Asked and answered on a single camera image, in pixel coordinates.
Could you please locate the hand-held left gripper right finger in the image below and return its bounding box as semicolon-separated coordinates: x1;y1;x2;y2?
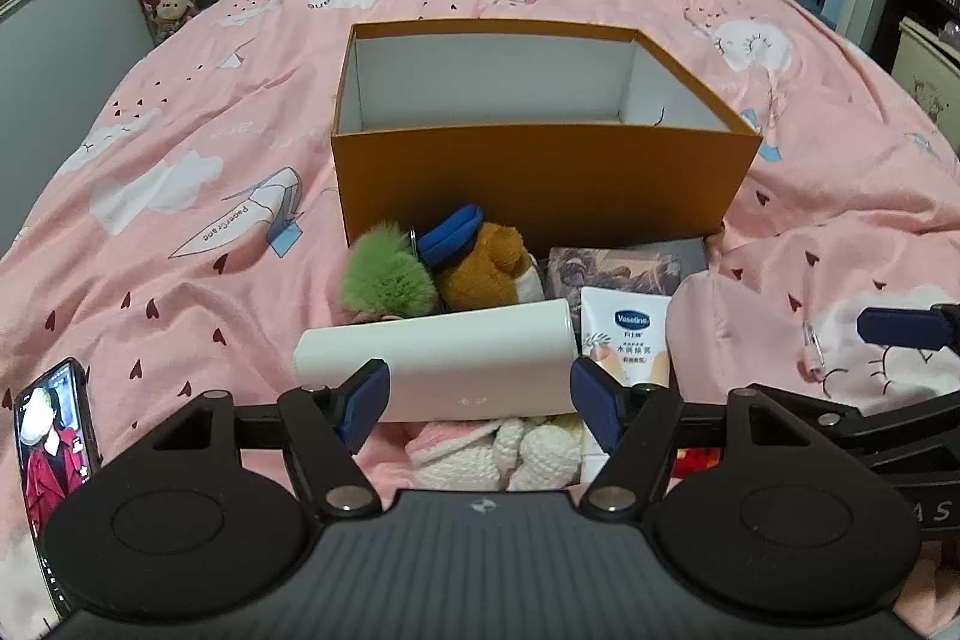
568;355;818;517

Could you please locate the green fluffy pompom keychain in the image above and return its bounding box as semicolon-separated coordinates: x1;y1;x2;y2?
341;226;451;330

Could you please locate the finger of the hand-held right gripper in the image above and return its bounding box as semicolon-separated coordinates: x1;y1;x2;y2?
857;302;960;350
776;389;960;461

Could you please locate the white hand cream tube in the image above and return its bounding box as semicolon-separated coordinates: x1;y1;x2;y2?
579;284;672;390

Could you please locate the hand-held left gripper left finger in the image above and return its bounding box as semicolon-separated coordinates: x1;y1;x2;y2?
142;359;391;519

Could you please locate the brown plush with blue hat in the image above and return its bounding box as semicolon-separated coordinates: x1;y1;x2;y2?
416;203;545;315

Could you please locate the pink printed blanket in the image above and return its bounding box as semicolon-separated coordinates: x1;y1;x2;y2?
0;0;960;640

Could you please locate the smartphone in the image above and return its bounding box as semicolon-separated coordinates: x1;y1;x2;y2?
11;356;102;618

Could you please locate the orange cardboard box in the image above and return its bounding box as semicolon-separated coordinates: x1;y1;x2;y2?
330;17;764;251

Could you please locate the white storage bin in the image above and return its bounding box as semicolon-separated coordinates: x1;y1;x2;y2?
896;16;960;124

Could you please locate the small clip with metal loop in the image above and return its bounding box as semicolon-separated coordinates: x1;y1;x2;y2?
801;317;827;380

